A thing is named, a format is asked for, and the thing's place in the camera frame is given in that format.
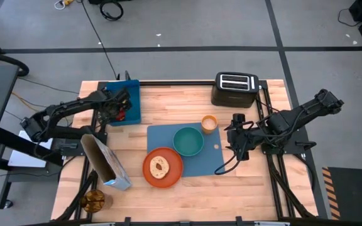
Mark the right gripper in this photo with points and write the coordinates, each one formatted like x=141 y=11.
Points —
x=251 y=138

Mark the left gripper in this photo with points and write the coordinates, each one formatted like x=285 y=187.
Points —
x=110 y=103

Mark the red apple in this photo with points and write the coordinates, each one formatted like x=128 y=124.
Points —
x=121 y=116

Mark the yellow cup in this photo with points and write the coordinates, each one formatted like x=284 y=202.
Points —
x=209 y=124

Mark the cinnamon cereal box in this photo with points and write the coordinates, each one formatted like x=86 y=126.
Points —
x=105 y=161

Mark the orange plate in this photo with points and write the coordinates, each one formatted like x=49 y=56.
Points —
x=174 y=175

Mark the bagel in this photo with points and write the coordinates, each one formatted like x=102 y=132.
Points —
x=155 y=171

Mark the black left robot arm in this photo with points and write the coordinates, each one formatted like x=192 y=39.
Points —
x=74 y=105

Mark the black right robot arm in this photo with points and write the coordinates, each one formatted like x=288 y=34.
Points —
x=306 y=108

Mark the blue plastic bin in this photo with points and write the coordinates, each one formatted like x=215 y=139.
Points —
x=134 y=103

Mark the blue placemat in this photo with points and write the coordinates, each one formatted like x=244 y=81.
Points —
x=206 y=163

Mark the black toaster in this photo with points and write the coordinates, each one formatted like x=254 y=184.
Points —
x=234 y=94

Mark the teal bowl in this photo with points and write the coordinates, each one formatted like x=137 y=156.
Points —
x=188 y=141

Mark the amber glass jar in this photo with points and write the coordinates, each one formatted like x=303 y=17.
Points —
x=94 y=201

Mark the white board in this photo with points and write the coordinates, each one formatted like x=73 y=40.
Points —
x=24 y=158

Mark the hazard striped black mat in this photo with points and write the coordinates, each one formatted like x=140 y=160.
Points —
x=354 y=194

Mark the black aluminium table frame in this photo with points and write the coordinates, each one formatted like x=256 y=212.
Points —
x=200 y=83

